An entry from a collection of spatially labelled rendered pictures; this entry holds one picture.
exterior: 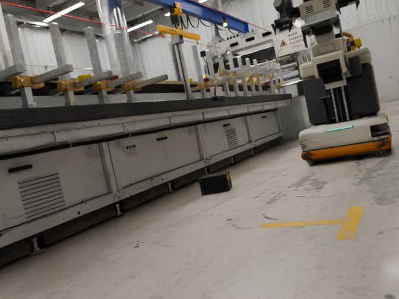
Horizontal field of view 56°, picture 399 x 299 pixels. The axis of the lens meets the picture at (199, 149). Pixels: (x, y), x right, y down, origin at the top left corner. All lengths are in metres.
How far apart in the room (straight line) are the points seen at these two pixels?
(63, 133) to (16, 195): 0.38
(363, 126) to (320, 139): 0.30
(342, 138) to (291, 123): 3.16
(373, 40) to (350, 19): 0.91
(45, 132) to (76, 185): 0.50
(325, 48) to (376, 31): 9.16
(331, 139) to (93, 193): 1.72
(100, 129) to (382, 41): 10.57
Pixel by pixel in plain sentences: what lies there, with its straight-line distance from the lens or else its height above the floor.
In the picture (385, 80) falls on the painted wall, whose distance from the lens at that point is 12.04.
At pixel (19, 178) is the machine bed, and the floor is 0.39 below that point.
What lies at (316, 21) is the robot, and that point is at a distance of 2.95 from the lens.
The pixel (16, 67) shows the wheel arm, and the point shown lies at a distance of 1.59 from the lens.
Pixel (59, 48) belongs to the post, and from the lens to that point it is 2.11.
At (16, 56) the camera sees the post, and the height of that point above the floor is 0.94.
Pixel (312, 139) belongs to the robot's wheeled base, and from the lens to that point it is 2.97.
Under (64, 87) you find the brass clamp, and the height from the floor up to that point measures 0.79.
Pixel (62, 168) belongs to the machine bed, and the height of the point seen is 0.39.
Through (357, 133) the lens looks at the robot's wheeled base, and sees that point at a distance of 2.93.
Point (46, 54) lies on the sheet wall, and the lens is 11.93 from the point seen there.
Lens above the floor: 0.45
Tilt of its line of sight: 3 degrees down
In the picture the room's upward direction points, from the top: 12 degrees counter-clockwise
